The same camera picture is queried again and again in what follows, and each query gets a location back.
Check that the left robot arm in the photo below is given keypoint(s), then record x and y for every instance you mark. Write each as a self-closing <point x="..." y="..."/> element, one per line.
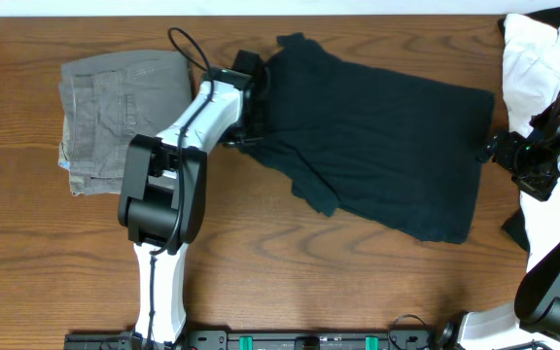
<point x="163" y="195"/>

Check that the black t-shirt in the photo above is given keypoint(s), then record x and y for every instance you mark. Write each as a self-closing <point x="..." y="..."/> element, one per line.
<point x="396" y="149"/>

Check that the folded grey khaki pants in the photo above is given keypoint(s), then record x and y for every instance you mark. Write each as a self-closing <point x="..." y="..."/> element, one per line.
<point x="108" y="99"/>

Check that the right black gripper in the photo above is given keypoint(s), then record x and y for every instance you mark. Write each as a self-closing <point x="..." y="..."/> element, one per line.
<point x="541" y="188"/>

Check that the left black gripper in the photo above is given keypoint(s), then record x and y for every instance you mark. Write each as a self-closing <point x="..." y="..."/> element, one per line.
<point x="261" y="116"/>

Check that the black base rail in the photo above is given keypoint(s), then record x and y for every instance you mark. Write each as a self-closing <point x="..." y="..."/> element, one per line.
<point x="221" y="340"/>

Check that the black garment under white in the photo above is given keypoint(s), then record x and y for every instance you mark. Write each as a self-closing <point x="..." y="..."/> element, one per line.
<point x="514" y="227"/>

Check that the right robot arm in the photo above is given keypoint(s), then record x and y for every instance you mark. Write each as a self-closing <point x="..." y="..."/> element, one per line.
<point x="531" y="321"/>

